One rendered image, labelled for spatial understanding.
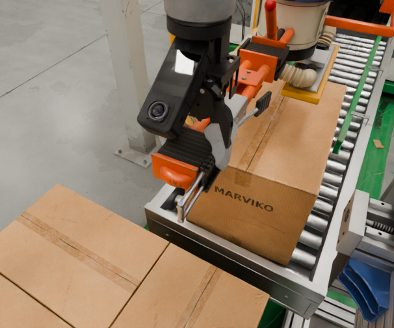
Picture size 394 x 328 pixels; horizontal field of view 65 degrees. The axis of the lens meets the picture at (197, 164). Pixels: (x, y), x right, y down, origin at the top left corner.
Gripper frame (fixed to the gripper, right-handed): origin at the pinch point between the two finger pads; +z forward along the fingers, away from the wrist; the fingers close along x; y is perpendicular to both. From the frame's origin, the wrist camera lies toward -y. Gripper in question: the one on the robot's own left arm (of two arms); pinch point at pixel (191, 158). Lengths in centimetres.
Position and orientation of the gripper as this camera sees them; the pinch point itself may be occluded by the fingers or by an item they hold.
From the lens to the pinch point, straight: 46.4
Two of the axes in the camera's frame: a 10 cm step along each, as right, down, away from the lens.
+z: 0.0, 7.0, 7.1
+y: 4.6, -6.3, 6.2
